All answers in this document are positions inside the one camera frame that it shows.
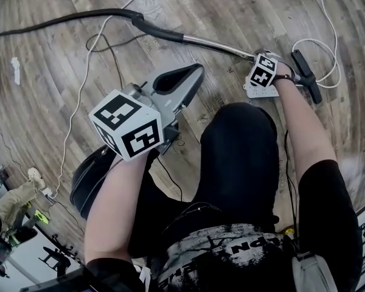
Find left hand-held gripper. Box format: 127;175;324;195
88;63;205;163

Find black laptop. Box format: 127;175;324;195
19;266;110;292

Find black round bag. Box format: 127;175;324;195
69;146;125;220

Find person's black shorts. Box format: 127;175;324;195
129;102;280;258

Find torn white paper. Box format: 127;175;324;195
10;57;21;85

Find thin black floor cable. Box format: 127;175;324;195
85;32;150;89

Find person's right forearm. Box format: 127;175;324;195
273;71;338;188

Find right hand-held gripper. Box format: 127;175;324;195
248;49;293;88

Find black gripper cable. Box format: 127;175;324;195
283;129;302;251

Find person's left forearm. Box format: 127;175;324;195
83;150;153;266

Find grey shoulder bag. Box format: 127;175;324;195
291;251;338;292

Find person's black printed t-shirt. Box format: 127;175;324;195
85;159;364;292

